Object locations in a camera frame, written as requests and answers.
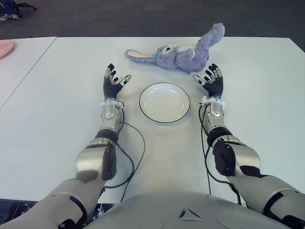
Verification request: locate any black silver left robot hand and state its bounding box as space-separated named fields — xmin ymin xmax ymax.
xmin=102 ymin=63 xmax=132 ymax=100

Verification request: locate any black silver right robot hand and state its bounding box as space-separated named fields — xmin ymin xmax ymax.
xmin=192 ymin=63 xmax=224 ymax=99

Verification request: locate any purple plush bunny doll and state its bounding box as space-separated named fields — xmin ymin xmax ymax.
xmin=125 ymin=22 xmax=225 ymax=73

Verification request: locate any white plate black rim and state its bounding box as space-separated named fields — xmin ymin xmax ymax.
xmin=139 ymin=82 xmax=191 ymax=125

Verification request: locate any pink plate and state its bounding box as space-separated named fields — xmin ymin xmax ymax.
xmin=0 ymin=40 xmax=15 ymax=58

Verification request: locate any black office chair base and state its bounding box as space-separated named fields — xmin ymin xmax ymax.
xmin=13 ymin=0 xmax=38 ymax=11

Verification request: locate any white sneaker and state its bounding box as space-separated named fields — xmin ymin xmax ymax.
xmin=0 ymin=13 xmax=19 ymax=22

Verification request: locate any grey robot torso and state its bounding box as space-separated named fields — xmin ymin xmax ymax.
xmin=88 ymin=190 xmax=294 ymax=229

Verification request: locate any blue trouser leg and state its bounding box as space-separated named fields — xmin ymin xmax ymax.
xmin=0 ymin=0 xmax=17 ymax=16

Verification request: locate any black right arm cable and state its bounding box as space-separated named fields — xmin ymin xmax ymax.
xmin=199 ymin=104 xmax=243 ymax=206

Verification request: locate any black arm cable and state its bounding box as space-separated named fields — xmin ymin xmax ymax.
xmin=104 ymin=120 xmax=146 ymax=203
xmin=199 ymin=104 xmax=243 ymax=206

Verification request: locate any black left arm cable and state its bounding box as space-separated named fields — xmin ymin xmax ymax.
xmin=104 ymin=120 xmax=146 ymax=203

